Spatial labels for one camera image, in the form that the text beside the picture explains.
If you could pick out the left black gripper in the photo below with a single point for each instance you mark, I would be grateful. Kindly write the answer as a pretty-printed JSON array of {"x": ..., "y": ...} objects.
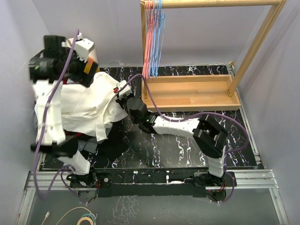
[{"x": 82, "y": 78}]

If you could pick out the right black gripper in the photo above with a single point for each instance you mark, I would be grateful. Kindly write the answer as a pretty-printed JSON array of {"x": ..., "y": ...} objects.
[{"x": 121, "y": 101}]

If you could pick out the white shirt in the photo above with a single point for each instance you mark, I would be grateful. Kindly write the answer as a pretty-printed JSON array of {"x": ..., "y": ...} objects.
[{"x": 89, "y": 111}]

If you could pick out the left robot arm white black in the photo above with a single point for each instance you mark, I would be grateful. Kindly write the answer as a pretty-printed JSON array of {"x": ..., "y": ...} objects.
[{"x": 59, "y": 60}]

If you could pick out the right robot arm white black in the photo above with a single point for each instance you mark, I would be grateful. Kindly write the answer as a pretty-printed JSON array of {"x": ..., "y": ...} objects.
[{"x": 208, "y": 134}]

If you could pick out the red black plaid shirt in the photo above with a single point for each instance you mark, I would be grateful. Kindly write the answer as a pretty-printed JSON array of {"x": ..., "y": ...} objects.
[{"x": 76, "y": 134}]

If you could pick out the black garment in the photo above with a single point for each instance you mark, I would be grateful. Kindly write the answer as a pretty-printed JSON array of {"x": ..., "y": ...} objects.
[{"x": 110, "y": 149}]

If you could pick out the blue hangers bundle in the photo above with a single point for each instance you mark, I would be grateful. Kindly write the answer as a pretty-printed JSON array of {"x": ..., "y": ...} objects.
[{"x": 158, "y": 17}]

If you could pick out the wooden clothes rack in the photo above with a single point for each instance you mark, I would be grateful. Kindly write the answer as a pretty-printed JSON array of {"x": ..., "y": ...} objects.
[{"x": 191, "y": 93}]

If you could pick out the pink hangers bundle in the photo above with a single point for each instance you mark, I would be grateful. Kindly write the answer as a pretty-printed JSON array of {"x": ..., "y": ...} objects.
[{"x": 151, "y": 10}]

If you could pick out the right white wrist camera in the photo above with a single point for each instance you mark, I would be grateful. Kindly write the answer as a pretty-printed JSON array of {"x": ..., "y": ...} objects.
[{"x": 122, "y": 89}]

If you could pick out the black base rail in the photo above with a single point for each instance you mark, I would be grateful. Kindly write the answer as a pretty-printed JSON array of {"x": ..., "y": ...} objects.
[{"x": 151, "y": 182}]

